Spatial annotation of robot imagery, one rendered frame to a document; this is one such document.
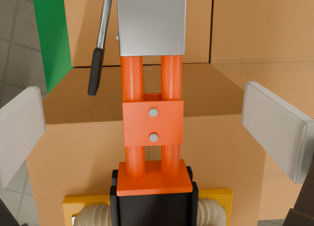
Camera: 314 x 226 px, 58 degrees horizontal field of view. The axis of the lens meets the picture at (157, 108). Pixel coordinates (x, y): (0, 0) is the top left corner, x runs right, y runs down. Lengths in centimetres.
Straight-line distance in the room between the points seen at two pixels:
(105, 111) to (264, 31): 56
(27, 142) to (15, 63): 133
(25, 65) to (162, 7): 124
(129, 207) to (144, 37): 19
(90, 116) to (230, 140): 23
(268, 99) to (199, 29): 68
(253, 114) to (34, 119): 13
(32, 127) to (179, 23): 16
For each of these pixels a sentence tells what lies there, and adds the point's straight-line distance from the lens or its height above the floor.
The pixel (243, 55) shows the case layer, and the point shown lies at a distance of 88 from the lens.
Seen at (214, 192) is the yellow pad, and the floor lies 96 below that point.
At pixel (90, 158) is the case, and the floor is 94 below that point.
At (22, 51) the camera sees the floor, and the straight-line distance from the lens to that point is 146.
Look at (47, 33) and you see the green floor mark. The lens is 141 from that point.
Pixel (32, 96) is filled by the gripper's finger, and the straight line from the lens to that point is 18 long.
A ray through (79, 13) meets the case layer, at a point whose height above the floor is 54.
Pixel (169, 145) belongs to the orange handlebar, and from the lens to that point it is 31.
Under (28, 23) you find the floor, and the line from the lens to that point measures 143.
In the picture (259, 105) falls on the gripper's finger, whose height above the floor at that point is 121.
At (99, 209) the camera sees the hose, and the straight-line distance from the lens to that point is 45.
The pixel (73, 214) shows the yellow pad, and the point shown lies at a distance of 52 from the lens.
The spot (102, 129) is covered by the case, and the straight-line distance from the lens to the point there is 45.
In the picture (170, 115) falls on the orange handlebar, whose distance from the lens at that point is 29.
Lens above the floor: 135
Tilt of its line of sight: 69 degrees down
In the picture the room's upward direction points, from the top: 168 degrees clockwise
